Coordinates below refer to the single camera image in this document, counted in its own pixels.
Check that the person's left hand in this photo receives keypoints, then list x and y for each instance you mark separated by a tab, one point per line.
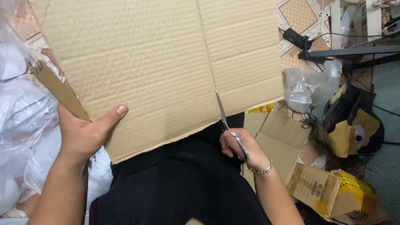
79	134

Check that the person's right hand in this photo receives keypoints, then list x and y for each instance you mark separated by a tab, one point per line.
247	148

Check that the person's right fingers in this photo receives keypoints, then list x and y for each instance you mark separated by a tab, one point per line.
227	144

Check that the silver metal scissors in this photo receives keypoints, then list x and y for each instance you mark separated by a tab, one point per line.
229	126

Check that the large brown cardboard sheet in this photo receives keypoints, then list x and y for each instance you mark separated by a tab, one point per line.
156	68

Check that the yellow plastic wrapper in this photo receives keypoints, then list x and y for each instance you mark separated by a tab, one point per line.
262	108

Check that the flattened brown cardboard box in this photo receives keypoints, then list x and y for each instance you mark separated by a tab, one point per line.
278	140

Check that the person's black trousers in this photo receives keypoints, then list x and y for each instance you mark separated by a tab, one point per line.
181	184

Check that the crumpled clear plastic bag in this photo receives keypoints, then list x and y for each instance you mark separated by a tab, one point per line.
309	84

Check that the printed cardboard box yellow tape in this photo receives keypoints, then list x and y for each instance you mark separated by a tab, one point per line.
331	192

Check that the black power adapter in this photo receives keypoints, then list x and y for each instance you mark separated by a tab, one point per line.
297	39

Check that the black and yellow plush toy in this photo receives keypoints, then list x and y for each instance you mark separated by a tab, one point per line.
353	125

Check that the black metal stand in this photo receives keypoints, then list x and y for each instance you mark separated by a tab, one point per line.
350	54

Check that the heap of clear plastic bags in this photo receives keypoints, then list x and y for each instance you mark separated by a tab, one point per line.
28	125

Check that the white furniture frame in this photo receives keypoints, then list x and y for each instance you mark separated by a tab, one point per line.
353	22

